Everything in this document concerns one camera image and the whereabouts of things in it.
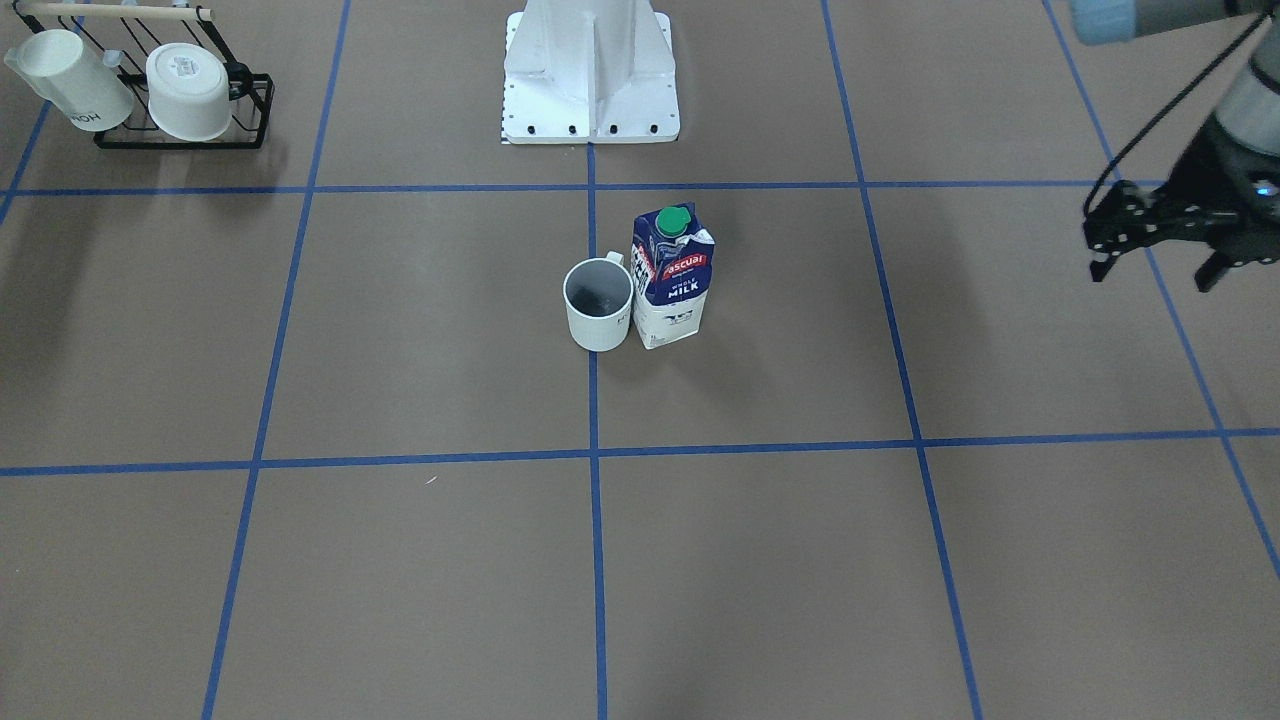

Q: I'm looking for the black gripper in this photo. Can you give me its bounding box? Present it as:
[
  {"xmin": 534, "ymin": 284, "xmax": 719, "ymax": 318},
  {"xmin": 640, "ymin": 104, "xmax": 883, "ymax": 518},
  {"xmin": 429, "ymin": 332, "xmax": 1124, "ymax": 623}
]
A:
[{"xmin": 1165, "ymin": 120, "xmax": 1279, "ymax": 293}]

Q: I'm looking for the blue white milk carton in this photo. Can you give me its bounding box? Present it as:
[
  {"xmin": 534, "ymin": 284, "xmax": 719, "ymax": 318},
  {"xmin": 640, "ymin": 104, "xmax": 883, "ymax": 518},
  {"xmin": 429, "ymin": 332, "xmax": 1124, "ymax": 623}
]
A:
[{"xmin": 630, "ymin": 202, "xmax": 716, "ymax": 350}]

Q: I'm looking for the white mug grey inside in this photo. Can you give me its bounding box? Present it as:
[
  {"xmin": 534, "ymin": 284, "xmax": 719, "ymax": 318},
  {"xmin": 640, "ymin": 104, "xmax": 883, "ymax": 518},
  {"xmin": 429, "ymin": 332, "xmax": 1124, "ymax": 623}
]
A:
[{"xmin": 562, "ymin": 252, "xmax": 635, "ymax": 354}]

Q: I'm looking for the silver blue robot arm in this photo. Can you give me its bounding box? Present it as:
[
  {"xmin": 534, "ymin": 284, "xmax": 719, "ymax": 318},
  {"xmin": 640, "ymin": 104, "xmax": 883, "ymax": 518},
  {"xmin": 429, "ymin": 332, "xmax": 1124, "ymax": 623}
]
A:
[{"xmin": 1069, "ymin": 1, "xmax": 1279, "ymax": 293}]

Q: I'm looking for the white bowl cup in rack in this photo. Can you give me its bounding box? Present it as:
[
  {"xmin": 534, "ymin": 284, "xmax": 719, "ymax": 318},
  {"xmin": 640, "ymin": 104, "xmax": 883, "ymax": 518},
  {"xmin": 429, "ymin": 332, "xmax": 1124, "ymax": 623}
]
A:
[{"xmin": 145, "ymin": 42, "xmax": 232, "ymax": 142}]

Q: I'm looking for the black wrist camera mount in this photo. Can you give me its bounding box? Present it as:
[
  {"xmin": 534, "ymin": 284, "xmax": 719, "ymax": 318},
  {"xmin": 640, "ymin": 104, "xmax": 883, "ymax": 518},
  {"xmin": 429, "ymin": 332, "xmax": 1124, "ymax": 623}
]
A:
[{"xmin": 1082, "ymin": 179, "xmax": 1171, "ymax": 283}]

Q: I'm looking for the white pedestal column base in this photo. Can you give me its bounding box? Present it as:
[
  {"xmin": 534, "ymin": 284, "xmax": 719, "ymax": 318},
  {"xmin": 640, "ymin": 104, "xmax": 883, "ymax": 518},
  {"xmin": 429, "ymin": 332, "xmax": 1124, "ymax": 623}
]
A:
[{"xmin": 500, "ymin": 1, "xmax": 682, "ymax": 145}]

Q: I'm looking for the black wire cup rack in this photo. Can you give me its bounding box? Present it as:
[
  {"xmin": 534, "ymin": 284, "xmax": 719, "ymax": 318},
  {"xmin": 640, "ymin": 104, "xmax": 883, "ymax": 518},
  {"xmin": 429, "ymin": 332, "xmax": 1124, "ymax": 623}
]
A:
[{"xmin": 3, "ymin": 1, "xmax": 276, "ymax": 150}]

